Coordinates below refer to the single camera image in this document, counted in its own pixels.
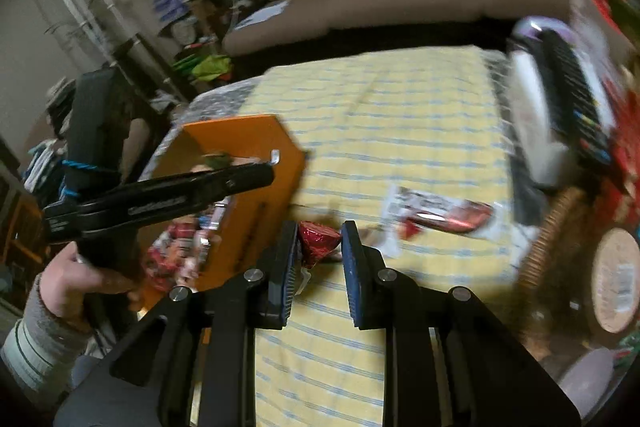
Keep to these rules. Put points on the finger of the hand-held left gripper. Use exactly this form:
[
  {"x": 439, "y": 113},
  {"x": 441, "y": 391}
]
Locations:
[{"x": 200, "y": 194}]

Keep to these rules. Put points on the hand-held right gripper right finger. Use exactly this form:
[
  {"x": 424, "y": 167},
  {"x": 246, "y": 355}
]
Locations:
[{"x": 352, "y": 277}]

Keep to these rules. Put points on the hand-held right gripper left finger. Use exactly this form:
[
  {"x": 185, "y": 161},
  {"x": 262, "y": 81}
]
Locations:
[{"x": 287, "y": 272}]

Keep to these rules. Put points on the snowman plush doll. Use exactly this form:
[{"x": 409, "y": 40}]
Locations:
[{"x": 215, "y": 161}]

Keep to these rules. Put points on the red foil heart candy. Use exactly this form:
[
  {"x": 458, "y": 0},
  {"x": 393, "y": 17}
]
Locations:
[{"x": 317, "y": 243}]

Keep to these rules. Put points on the orange cardboard box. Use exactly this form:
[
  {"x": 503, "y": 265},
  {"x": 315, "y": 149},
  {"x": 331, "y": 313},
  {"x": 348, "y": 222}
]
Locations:
[{"x": 270, "y": 217}]

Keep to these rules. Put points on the chocolate bar brown-ended wrapper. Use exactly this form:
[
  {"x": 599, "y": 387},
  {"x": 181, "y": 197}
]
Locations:
[{"x": 440, "y": 217}]

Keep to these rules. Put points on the person's left forearm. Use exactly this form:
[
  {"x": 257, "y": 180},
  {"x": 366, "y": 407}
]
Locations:
[{"x": 35, "y": 352}]

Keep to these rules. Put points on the person's left hand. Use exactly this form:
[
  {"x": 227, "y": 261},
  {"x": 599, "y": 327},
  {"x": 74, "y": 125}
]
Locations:
[{"x": 70, "y": 287}]

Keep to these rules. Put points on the white shelf rack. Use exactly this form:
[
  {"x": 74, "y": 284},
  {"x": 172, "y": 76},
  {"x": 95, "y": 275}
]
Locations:
[{"x": 82, "y": 7}]

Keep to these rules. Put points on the green bag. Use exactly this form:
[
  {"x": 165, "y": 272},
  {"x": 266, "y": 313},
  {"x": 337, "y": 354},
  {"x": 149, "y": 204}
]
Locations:
[{"x": 205, "y": 68}]

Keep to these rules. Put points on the round clock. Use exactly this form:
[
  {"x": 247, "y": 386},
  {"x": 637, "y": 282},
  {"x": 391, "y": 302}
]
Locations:
[{"x": 185, "y": 32}]

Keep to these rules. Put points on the blue boxes stack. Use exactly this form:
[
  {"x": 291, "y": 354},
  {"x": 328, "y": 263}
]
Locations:
[{"x": 172, "y": 3}]

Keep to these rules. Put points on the yellow checked cloth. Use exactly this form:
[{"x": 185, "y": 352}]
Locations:
[{"x": 400, "y": 117}]

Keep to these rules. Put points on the white papers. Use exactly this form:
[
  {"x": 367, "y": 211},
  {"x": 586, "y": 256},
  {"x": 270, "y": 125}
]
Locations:
[{"x": 262, "y": 13}]

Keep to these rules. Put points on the wicker basket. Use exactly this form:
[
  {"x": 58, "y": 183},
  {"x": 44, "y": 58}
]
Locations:
[{"x": 550, "y": 247}]

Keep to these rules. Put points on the white tissue box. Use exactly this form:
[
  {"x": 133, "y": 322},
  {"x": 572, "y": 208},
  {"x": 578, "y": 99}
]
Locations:
[{"x": 532, "y": 117}]

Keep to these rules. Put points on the jar with pink lid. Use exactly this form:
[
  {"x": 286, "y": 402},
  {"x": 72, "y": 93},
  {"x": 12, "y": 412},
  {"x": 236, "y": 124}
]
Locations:
[{"x": 587, "y": 379}]

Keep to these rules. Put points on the brown jar tan lid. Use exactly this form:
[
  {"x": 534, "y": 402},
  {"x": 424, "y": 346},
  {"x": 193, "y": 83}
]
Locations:
[{"x": 617, "y": 277}]

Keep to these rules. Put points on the black remote control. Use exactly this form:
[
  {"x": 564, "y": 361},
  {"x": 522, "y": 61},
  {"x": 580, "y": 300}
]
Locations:
[{"x": 575, "y": 97}]

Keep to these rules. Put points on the white purple device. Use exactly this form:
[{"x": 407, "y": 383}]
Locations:
[{"x": 542, "y": 26}]

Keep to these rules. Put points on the pile of red packets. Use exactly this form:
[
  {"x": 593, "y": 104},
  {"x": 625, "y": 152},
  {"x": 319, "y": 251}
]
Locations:
[{"x": 615, "y": 7}]

